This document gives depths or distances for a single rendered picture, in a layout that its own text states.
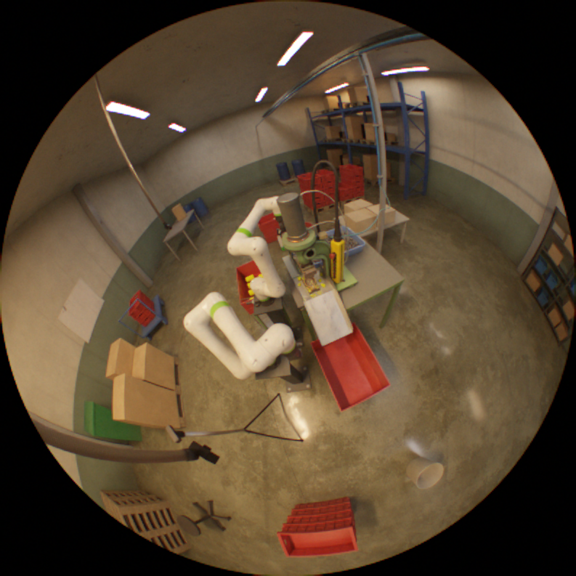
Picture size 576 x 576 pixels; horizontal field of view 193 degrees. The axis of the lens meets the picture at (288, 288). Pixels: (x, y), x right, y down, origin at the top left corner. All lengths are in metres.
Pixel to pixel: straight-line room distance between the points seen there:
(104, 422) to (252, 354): 3.34
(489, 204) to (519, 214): 0.95
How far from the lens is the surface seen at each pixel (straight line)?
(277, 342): 0.64
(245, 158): 9.10
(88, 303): 4.81
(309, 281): 1.38
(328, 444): 2.11
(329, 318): 1.30
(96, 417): 3.62
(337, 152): 8.90
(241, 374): 1.06
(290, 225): 0.95
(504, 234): 5.64
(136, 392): 2.50
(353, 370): 1.54
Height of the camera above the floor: 2.05
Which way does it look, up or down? 48 degrees down
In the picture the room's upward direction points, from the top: 22 degrees counter-clockwise
